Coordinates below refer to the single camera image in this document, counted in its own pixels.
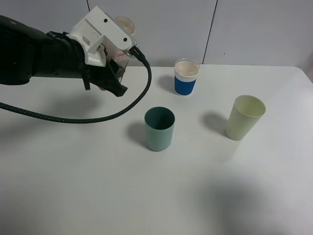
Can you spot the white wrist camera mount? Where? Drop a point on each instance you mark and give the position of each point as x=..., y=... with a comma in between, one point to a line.
x=101, y=38

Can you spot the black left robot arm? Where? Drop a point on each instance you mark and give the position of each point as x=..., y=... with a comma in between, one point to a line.
x=26, y=52

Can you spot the blue white paper cup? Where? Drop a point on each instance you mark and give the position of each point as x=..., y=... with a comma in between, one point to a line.
x=186, y=74

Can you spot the pale green plastic cup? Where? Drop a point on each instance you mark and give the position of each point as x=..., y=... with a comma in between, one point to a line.
x=245, y=113

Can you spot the teal plastic cup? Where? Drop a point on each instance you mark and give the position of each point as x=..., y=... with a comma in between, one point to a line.
x=159, y=126

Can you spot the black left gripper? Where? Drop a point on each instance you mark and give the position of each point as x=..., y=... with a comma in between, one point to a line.
x=72, y=63

